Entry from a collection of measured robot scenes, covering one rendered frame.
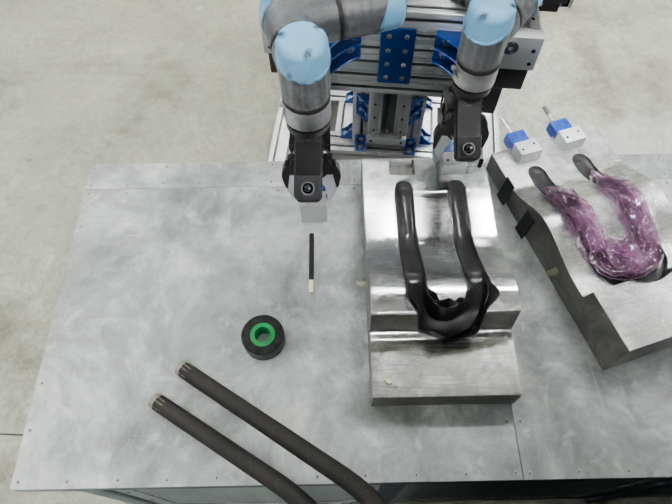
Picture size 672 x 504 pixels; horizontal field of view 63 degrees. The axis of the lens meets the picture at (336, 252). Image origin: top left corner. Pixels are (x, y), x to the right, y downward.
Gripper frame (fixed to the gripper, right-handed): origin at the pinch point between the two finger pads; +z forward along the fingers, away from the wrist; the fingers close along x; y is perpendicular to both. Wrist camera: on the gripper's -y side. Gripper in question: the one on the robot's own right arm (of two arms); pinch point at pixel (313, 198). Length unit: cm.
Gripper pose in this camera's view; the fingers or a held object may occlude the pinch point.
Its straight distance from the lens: 104.5
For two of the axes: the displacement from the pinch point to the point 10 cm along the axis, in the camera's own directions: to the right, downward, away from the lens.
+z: 0.1, 4.8, 8.7
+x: -10.0, 0.2, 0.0
